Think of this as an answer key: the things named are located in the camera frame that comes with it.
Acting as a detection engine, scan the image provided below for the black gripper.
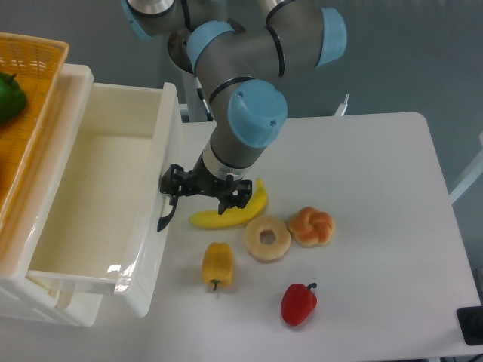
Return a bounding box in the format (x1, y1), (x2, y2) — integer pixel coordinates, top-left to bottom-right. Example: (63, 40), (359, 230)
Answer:
(159, 161), (253, 215)

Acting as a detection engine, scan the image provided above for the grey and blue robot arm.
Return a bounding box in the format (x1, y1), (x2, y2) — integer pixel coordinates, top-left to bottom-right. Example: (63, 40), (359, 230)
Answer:
(122, 1), (347, 213)

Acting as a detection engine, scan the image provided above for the yellow banana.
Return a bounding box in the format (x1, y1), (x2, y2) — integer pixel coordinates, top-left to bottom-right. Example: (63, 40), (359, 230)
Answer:
(189, 178), (268, 229)

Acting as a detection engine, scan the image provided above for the yellow bell pepper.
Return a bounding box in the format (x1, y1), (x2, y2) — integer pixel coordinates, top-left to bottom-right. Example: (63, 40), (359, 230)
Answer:
(202, 242), (234, 291)

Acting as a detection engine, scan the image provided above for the plain bagel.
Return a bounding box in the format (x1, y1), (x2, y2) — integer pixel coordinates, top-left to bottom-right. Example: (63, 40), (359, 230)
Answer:
(243, 216), (291, 262)

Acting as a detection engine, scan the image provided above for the knotted bread roll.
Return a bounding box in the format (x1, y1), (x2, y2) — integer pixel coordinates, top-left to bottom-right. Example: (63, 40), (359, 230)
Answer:
(288, 207), (336, 247)

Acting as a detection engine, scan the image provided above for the red bell pepper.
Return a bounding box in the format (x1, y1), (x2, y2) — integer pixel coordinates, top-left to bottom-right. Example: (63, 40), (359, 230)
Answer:
(280, 283), (318, 327)

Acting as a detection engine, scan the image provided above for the orange woven basket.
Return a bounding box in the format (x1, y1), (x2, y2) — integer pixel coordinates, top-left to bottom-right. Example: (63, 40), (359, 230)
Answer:
(1, 32), (69, 225)

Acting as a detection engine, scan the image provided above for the green bell pepper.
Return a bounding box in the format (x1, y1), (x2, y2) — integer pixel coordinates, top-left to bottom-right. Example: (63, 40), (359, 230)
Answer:
(0, 72), (27, 124)

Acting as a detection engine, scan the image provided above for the black device at table edge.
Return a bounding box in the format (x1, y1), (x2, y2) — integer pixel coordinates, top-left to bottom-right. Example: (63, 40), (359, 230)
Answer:
(457, 306), (483, 345)

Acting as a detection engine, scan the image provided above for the white frame leg at right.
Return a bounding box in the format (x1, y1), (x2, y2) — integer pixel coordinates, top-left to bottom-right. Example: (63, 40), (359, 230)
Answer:
(449, 133), (482, 204)

